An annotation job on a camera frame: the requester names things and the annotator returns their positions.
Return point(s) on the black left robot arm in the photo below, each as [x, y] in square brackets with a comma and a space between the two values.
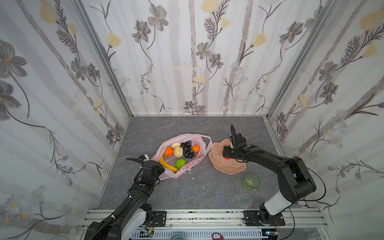
[132, 212]

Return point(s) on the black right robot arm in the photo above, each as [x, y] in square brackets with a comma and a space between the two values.
[294, 177]

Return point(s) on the dark fake grape bunch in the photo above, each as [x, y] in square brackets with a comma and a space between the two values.
[188, 152]

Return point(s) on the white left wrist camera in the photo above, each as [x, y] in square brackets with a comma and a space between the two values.
[144, 158]

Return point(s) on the yellow fake banana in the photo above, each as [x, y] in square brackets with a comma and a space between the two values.
[167, 166]

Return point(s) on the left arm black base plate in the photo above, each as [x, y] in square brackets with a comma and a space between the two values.
[156, 219]

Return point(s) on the pink plastic bag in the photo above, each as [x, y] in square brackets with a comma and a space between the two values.
[205, 143]

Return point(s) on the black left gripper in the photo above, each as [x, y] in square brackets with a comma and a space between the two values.
[158, 167]

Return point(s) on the beige fake fruit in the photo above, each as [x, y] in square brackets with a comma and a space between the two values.
[174, 145]
[178, 152]

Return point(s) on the peach scalloped plate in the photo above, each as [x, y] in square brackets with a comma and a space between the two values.
[230, 167]

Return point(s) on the green fake fruit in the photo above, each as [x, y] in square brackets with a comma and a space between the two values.
[180, 163]

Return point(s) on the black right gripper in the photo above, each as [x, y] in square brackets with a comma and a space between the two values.
[227, 151]

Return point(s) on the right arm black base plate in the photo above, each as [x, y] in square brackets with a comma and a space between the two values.
[262, 218]

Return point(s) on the aluminium frame rail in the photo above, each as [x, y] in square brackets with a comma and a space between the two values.
[301, 224]

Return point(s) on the green translucent plastic cup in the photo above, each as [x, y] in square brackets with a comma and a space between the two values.
[251, 182]

